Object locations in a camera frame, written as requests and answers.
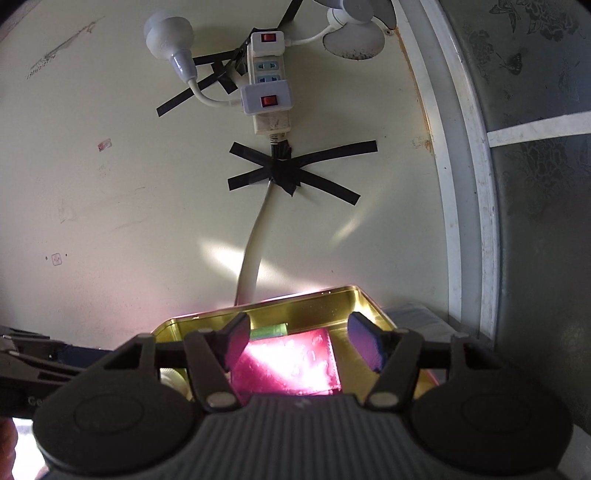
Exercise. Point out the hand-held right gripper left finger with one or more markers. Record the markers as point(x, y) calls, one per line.
point(236, 340)

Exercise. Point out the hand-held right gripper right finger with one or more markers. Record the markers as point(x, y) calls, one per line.
point(364, 344)

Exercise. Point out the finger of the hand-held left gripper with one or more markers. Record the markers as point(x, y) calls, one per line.
point(27, 336)
point(83, 355)

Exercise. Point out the small green toothpaste box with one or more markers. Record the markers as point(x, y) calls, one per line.
point(270, 331)

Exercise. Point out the gold tin box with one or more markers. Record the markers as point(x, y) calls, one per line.
point(318, 307)

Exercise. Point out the pink embossed wallet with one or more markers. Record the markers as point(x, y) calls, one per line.
point(295, 364)

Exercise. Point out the black tape cross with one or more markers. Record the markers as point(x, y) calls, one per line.
point(282, 175)

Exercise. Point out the white power strip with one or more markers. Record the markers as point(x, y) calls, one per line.
point(270, 69)

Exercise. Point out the small wall sticker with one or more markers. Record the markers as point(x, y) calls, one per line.
point(57, 259)

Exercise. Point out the white window frame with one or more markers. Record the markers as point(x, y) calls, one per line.
point(457, 138)

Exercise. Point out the white wall fan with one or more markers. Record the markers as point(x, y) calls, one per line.
point(355, 27)

